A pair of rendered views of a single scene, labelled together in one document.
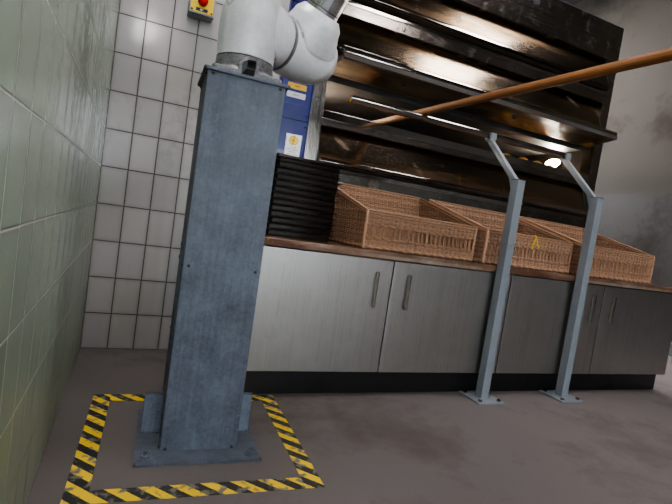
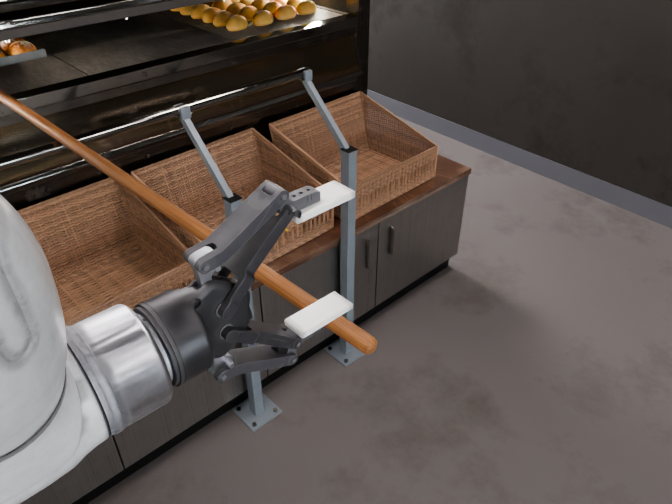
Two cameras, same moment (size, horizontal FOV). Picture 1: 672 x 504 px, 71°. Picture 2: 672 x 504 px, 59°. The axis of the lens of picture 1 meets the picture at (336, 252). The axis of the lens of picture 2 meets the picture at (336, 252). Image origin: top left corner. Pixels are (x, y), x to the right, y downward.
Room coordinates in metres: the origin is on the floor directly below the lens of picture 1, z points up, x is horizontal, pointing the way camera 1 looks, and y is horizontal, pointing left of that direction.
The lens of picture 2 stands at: (0.49, -0.50, 1.83)
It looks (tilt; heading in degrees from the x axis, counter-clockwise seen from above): 35 degrees down; 340
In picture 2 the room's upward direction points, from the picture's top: straight up
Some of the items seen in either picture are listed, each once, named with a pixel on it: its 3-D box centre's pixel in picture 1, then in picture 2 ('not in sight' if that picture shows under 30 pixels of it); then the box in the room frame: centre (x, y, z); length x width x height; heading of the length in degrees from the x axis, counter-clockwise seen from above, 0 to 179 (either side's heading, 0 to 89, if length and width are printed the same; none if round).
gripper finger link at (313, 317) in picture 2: not in sight; (319, 313); (0.93, -0.64, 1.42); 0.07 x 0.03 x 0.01; 113
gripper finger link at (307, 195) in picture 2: not in sight; (293, 193); (0.92, -0.61, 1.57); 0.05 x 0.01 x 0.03; 113
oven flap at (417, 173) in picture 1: (469, 176); (182, 104); (2.63, -0.66, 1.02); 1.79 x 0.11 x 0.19; 114
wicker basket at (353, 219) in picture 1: (395, 218); (81, 267); (2.16, -0.24, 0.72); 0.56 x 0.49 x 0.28; 115
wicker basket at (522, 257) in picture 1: (496, 234); (236, 200); (2.40, -0.79, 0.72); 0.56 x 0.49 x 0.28; 115
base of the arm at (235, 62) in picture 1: (244, 72); not in sight; (1.30, 0.32, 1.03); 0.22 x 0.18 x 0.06; 21
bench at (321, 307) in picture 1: (464, 317); (224, 307); (2.33, -0.68, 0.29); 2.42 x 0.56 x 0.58; 114
